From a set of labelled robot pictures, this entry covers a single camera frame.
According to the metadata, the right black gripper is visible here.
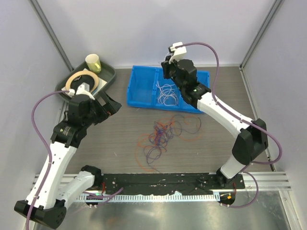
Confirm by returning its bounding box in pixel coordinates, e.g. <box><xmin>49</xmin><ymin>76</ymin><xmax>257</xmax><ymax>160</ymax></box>
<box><xmin>161</xmin><ymin>56</ymin><xmax>185</xmax><ymax>92</ymax></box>

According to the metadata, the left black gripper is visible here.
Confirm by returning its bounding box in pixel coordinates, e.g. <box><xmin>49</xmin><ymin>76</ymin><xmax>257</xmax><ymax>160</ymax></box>
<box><xmin>83</xmin><ymin>91</ymin><xmax>121</xmax><ymax>128</ymax></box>

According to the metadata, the white wire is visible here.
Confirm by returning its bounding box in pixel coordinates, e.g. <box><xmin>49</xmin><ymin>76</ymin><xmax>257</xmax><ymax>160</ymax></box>
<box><xmin>155</xmin><ymin>80</ymin><xmax>179</xmax><ymax>106</ymax></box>

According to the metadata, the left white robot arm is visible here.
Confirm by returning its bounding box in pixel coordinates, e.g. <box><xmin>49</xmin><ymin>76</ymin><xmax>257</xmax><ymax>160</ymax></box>
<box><xmin>14</xmin><ymin>93</ymin><xmax>121</xmax><ymax>230</ymax></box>

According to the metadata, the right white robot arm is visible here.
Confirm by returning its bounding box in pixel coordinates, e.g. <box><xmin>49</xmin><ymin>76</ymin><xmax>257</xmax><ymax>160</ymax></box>
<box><xmin>161</xmin><ymin>59</ymin><xmax>268</xmax><ymax>189</ymax></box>

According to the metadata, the white paper pad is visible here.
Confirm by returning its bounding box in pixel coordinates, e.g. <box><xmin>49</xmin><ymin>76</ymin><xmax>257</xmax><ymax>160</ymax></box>
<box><xmin>60</xmin><ymin>78</ymin><xmax>107</xmax><ymax>103</ymax></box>

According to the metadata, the blue three-compartment bin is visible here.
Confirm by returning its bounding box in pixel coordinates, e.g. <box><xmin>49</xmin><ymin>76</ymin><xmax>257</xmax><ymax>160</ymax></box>
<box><xmin>127</xmin><ymin>66</ymin><xmax>202</xmax><ymax>114</ymax></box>

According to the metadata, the dark green tray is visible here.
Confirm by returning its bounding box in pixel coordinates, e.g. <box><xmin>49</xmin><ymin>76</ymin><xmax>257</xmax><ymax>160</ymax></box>
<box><xmin>55</xmin><ymin>61</ymin><xmax>116</xmax><ymax>99</ymax></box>

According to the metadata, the black round disc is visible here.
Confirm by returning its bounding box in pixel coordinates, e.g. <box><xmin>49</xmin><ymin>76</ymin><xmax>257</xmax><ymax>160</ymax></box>
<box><xmin>71</xmin><ymin>75</ymin><xmax>95</xmax><ymax>91</ymax></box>

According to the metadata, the tan tape roll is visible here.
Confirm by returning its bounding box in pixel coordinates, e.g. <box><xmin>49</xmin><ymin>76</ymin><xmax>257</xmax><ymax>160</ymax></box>
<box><xmin>65</xmin><ymin>70</ymin><xmax>99</xmax><ymax>93</ymax></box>

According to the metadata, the yellow-green mug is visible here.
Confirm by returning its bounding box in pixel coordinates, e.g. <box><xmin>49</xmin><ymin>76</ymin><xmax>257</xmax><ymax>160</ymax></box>
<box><xmin>85</xmin><ymin>54</ymin><xmax>102</xmax><ymax>73</ymax></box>

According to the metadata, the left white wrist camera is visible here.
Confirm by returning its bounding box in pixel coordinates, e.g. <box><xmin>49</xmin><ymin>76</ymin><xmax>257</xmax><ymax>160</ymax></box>
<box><xmin>67</xmin><ymin>83</ymin><xmax>95</xmax><ymax>100</ymax></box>

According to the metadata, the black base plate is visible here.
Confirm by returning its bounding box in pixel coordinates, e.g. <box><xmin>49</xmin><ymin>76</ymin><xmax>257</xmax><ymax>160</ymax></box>
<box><xmin>103</xmin><ymin>172</ymin><xmax>245</xmax><ymax>196</ymax></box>

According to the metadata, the right corner aluminium post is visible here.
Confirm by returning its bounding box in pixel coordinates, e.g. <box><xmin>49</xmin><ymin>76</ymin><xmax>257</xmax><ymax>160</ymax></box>
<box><xmin>239</xmin><ymin>0</ymin><xmax>284</xmax><ymax>69</ymax></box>

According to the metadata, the corner aluminium post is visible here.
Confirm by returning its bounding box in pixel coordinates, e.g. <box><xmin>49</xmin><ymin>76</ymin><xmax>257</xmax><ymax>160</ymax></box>
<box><xmin>29</xmin><ymin>0</ymin><xmax>74</xmax><ymax>71</ymax></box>
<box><xmin>239</xmin><ymin>0</ymin><xmax>284</xmax><ymax>69</ymax></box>

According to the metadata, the left corner aluminium post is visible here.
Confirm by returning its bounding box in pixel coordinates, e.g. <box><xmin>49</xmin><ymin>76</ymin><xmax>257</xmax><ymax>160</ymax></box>
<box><xmin>29</xmin><ymin>0</ymin><xmax>74</xmax><ymax>71</ymax></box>

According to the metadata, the slotted cable duct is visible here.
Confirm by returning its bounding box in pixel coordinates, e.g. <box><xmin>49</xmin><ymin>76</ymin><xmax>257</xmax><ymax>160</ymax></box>
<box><xmin>74</xmin><ymin>191</ymin><xmax>220</xmax><ymax>203</ymax></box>

